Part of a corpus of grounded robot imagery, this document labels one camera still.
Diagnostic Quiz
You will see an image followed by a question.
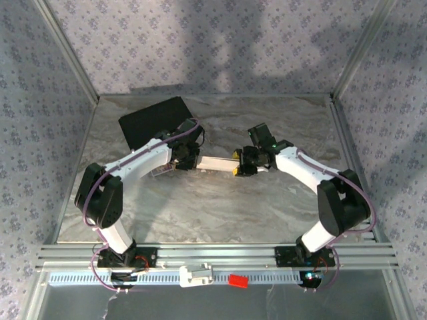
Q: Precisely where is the white paper box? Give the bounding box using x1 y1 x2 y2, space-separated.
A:
195 155 242 173

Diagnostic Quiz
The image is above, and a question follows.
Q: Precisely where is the printed card box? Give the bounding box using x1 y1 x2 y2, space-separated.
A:
150 163 175 178

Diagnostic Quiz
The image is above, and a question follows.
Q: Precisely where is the black briefcase with chrome fittings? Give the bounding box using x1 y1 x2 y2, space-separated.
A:
118 95 194 151

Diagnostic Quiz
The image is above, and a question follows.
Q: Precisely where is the red plastic block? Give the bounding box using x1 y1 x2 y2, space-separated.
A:
228 273 250 289

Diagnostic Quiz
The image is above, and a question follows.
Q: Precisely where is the white plastic clip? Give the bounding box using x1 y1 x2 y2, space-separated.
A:
179 263 214 288

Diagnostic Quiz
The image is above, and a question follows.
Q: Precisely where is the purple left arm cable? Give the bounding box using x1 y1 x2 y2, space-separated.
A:
83 117 201 294

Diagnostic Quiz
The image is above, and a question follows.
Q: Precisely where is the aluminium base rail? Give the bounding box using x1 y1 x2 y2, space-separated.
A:
37 242 400 271

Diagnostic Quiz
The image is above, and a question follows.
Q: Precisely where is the aluminium side rail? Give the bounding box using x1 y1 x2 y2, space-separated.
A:
328 95 381 243

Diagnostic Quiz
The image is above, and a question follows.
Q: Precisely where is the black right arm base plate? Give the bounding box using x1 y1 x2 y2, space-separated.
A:
274 245 336 269

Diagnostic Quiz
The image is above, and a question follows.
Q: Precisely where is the slotted white cable duct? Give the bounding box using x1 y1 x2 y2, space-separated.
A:
48 270 324 287

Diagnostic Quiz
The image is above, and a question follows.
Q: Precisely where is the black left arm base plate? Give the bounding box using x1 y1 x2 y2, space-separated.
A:
96 245 158 269

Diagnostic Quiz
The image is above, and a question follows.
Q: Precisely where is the aluminium frame post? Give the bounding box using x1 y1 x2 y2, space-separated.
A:
331 0 400 101
32 0 101 104

